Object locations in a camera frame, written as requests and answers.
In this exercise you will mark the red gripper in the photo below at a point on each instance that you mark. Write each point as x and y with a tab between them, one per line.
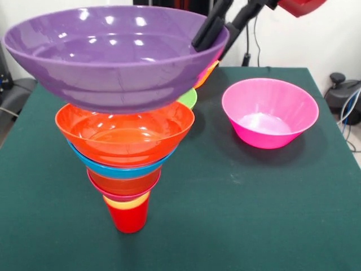
302	5

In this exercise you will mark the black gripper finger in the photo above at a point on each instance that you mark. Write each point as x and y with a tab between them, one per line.
210	25

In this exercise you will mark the purple bowl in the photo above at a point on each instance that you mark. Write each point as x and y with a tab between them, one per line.
113	62

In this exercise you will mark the large red-orange bowl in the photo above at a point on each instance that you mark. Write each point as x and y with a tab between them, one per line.
124	135

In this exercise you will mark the blue bowl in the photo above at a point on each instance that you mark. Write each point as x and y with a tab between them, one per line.
121	169

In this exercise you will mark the small orange bowl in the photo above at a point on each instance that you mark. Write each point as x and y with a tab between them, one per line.
124	183

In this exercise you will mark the small crimson bowl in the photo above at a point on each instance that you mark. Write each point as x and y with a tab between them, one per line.
121	197

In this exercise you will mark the stack of yellow cups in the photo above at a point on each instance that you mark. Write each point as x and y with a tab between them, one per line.
127	204

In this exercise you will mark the red cup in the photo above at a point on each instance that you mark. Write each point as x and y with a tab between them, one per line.
128	220

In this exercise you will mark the large light orange bowl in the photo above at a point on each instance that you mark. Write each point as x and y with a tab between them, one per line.
206	73

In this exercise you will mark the green bowl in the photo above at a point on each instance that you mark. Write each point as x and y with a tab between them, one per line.
189	99

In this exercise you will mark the large magenta bowl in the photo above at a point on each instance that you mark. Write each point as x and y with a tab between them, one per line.
271	113

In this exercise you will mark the dark green table cloth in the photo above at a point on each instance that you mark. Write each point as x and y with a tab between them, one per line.
248	203

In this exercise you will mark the black chair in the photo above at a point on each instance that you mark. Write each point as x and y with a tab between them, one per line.
14	84

